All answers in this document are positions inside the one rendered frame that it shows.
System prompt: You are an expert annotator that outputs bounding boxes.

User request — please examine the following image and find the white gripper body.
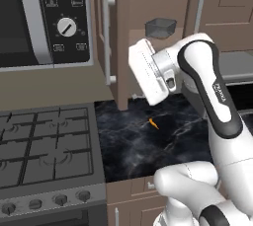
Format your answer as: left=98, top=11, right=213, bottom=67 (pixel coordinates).
left=127, top=38, right=173, bottom=107

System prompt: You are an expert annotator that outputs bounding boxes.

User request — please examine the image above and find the brown open cabinet door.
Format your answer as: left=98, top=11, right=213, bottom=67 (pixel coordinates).
left=93, top=0, right=131, bottom=112

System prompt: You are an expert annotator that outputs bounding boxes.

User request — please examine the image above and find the dark grey tupperware container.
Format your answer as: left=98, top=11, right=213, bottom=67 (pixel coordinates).
left=144, top=18, right=178, bottom=39

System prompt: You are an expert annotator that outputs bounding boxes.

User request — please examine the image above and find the small orange object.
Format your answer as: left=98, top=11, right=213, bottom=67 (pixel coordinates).
left=148, top=117, right=160, bottom=130

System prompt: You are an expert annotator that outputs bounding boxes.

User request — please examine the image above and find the black microwave oven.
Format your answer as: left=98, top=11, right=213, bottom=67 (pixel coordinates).
left=0, top=0, right=95, bottom=73

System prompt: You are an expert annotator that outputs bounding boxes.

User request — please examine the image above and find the brown drawer front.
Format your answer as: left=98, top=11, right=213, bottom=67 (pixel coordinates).
left=106, top=175, right=160, bottom=199

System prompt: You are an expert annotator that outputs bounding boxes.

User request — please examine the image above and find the grey gas stove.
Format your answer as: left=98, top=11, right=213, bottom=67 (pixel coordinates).
left=0, top=102, right=109, bottom=226

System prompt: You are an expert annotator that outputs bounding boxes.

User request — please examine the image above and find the dark stove knob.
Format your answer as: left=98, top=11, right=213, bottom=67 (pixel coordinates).
left=28, top=198, right=43, bottom=211
left=1, top=202, right=17, bottom=216
left=76, top=189, right=92, bottom=202
left=52, top=193, right=69, bottom=207

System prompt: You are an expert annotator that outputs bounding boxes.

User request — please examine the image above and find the brown base cupboard door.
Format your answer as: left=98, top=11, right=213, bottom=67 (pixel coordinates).
left=107, top=198, right=167, bottom=226

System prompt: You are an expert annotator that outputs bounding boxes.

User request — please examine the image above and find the white cabinet door handle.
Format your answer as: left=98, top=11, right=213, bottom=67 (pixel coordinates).
left=101, top=0, right=118, bottom=87

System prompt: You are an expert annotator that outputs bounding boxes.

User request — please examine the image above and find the grey cabinet door handle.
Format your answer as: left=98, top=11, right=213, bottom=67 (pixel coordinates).
left=193, top=0, right=209, bottom=36

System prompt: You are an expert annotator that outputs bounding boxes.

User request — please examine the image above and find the silver microwave door handle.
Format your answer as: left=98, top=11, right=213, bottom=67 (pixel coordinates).
left=16, top=0, right=54, bottom=66

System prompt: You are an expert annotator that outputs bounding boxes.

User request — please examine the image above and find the grey base cupboard handle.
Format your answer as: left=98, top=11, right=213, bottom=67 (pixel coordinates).
left=114, top=206, right=120, bottom=226

